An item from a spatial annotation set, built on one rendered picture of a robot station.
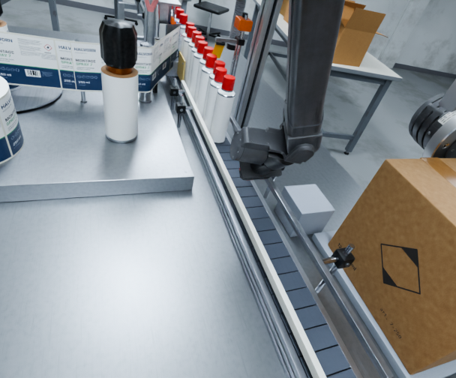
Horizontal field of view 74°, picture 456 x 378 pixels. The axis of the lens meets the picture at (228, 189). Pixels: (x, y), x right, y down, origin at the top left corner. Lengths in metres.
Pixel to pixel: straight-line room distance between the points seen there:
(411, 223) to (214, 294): 0.39
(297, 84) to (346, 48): 2.14
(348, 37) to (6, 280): 2.39
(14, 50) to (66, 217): 0.51
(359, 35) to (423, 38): 4.60
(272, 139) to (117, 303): 0.42
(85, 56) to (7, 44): 0.19
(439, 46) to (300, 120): 6.96
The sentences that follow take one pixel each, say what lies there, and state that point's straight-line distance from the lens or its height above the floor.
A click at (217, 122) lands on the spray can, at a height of 0.95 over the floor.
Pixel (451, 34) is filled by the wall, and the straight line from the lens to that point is 7.46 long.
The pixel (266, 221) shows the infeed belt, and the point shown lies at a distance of 0.74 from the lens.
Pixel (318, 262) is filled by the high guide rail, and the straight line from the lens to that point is 0.60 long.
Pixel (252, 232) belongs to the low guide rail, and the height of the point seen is 0.91.
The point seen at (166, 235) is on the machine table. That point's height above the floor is 0.83.
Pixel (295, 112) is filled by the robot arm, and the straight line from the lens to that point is 0.48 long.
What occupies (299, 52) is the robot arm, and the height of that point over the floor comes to 1.29.
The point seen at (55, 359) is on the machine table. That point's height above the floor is 0.83.
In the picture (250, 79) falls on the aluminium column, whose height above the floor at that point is 1.03.
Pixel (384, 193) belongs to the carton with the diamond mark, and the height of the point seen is 1.07.
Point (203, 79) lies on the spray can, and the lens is 1.01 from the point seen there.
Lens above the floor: 1.39
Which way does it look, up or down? 40 degrees down
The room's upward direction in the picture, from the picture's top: 15 degrees clockwise
